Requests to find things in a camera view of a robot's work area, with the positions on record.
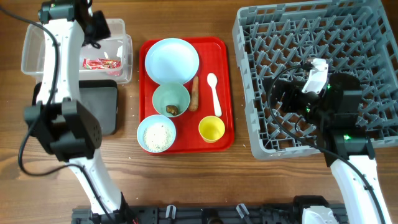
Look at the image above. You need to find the white tissue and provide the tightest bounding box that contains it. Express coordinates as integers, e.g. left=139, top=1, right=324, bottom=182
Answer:
left=116, top=45, right=123, bottom=58

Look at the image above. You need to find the red snack wrapper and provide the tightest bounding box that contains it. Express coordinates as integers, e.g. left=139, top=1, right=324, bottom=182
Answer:
left=83, top=58, right=121, bottom=70

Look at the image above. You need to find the yellow cup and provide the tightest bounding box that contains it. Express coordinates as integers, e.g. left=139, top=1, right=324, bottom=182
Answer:
left=198, top=116, right=226, bottom=143

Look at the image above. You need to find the green bowl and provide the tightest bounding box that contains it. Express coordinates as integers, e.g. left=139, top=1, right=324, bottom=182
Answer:
left=152, top=83, right=190, bottom=118

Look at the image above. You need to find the orange carrot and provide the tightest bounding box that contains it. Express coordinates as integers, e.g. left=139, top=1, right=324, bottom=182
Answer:
left=188, top=76, right=199, bottom=111

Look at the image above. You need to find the brown food scrap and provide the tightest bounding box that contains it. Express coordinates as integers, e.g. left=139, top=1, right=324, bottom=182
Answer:
left=166, top=105, right=179, bottom=116

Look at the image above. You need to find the light blue bowl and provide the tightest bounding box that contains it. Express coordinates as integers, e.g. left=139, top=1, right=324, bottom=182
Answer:
left=137, top=114, right=177, bottom=154

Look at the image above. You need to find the white rice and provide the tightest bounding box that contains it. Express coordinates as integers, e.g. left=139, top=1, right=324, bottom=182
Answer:
left=143, top=123, right=174, bottom=152

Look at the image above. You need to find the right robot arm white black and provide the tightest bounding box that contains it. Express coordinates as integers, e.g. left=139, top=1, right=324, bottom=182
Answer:
left=267, top=73, right=392, bottom=223

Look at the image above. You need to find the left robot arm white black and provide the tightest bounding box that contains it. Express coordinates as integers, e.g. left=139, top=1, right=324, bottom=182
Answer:
left=24, top=1, right=134, bottom=223

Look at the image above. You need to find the grey dishwasher rack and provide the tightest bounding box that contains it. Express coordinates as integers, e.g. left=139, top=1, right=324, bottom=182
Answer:
left=232, top=0, right=397, bottom=160

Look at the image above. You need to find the clear plastic bin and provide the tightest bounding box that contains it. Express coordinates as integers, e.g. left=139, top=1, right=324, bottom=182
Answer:
left=21, top=19, right=133, bottom=84

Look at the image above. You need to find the black tray bin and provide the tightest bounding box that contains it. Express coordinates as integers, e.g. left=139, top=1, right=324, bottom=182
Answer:
left=44, top=79, right=118, bottom=141

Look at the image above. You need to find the light blue plate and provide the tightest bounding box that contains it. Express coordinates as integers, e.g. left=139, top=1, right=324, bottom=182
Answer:
left=144, top=38, right=200, bottom=85

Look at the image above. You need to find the white plastic spoon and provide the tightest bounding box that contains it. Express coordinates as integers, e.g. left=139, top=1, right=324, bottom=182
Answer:
left=207, top=73, right=222, bottom=117

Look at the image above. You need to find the red serving tray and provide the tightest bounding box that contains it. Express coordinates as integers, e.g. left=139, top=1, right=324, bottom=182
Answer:
left=139, top=37, right=234, bottom=155

